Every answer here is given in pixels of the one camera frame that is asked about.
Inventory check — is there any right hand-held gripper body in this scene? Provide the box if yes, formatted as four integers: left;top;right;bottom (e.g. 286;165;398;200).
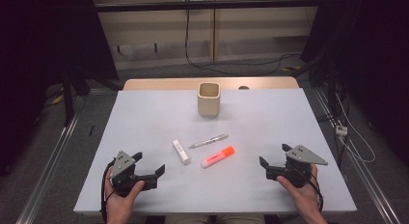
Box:
265;144;329;188

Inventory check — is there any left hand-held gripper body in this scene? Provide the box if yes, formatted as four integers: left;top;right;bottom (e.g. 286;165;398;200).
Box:
109;150;158;198

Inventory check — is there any white glue stick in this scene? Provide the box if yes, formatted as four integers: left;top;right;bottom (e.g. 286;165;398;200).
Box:
172;139;192;165

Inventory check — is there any orange highlighter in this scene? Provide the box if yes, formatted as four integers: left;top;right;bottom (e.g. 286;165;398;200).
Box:
201;146;236;169

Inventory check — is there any silver pen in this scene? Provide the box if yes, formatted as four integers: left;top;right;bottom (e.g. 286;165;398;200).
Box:
188;133;230;150

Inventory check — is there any beige square pen holder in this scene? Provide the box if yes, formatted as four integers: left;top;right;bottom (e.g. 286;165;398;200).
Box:
197;81;222;118

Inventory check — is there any person's right hand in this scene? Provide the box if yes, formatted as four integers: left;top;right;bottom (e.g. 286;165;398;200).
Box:
277;164;322;217

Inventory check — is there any person's left hand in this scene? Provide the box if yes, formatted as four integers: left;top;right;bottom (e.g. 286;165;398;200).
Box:
104;167;146;218

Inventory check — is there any pale grey table mat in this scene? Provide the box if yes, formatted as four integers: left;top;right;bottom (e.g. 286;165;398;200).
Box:
72;88;358;216

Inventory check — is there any wooden table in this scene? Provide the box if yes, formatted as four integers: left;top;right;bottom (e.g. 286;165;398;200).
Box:
123;76;300;92

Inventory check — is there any black metal stand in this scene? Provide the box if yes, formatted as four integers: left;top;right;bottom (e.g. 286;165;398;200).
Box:
61;68;93;127

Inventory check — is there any beige wooden cabinet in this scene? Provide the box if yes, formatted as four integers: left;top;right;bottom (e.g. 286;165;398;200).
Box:
90;0;324;71

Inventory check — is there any black curtain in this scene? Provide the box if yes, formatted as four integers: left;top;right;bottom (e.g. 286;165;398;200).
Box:
0;0;120;177
300;0;409;167

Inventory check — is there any black horizontal bar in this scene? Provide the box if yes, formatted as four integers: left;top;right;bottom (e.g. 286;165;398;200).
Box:
93;0;322;14

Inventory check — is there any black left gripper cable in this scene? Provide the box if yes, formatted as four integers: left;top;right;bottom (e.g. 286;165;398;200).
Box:
99;160;117;223

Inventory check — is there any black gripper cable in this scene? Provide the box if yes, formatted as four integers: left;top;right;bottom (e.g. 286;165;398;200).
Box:
99;160;117;223
288;165;324;213

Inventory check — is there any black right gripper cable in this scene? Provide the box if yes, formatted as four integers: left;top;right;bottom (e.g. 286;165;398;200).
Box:
288;165;324;213

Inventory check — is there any aluminium floor rail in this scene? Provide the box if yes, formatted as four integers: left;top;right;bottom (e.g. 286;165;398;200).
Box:
312;88;402;224
14;95;87;224

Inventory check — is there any white cable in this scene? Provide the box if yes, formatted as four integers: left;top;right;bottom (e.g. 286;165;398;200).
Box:
334;92;376;164

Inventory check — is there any black wall cable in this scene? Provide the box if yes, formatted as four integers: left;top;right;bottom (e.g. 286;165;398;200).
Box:
184;8;302;77

